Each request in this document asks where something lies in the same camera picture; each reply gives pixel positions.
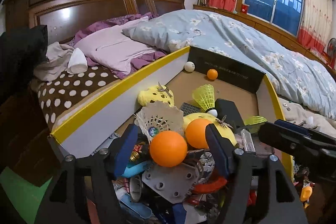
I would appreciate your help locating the large orange ball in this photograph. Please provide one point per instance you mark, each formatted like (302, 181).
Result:
(168, 149)

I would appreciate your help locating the white ping pong ball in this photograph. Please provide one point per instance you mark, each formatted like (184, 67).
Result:
(189, 66)

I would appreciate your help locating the brown polka dot blanket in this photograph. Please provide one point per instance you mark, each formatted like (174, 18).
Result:
(62, 97)

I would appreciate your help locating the grey lego plate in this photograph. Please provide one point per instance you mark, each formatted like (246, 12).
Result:
(174, 184)

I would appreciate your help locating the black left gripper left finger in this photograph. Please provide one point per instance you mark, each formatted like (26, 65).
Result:
(65, 199)

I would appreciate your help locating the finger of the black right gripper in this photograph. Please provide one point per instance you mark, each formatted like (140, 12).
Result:
(301, 147)
(311, 133)

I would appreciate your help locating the white feather shuttlecock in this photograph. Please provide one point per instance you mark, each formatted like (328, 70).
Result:
(157, 117)

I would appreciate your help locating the right floral curtain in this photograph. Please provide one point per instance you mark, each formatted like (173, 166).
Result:
(315, 26)

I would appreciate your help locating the yellow plastic shuttlecock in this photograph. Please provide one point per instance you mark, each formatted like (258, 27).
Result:
(204, 96)

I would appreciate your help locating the red standing fan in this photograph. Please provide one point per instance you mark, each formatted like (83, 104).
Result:
(331, 51)

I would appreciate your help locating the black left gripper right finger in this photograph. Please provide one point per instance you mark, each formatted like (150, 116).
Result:
(259, 190)

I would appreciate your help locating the pink pillow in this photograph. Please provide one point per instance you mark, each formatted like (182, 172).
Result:
(110, 48)

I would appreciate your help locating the beige bed blanket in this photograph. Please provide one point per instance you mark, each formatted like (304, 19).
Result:
(295, 113)

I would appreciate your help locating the yellow plush toy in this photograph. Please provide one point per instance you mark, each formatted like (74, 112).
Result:
(156, 93)

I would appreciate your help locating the blue floral duvet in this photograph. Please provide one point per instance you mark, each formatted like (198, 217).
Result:
(293, 75)

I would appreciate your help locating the yellow cardboard storage box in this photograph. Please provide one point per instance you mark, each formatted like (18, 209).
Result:
(250, 89)

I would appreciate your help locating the white rolled cloth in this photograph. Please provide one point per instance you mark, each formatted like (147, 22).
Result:
(77, 63)

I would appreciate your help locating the orange ping pong ball far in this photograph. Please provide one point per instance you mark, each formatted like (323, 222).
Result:
(212, 74)

